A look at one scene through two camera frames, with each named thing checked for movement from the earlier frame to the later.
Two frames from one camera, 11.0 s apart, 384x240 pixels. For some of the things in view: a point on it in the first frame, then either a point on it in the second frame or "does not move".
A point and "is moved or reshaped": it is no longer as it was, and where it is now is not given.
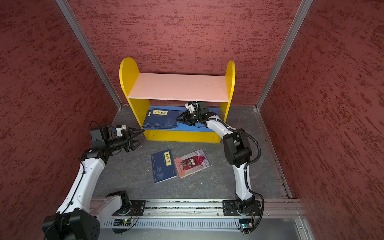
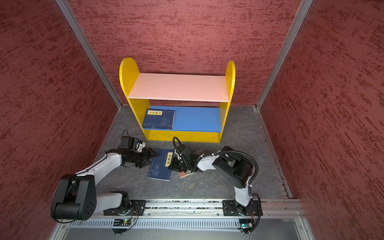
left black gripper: [128, 138] to [146, 157]
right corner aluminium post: [304, 8] does not move
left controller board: [122, 222] does not move
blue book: [163, 166] is moved or reshaped
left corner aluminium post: [88, 52] does not move
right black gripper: [186, 114] to [174, 167]
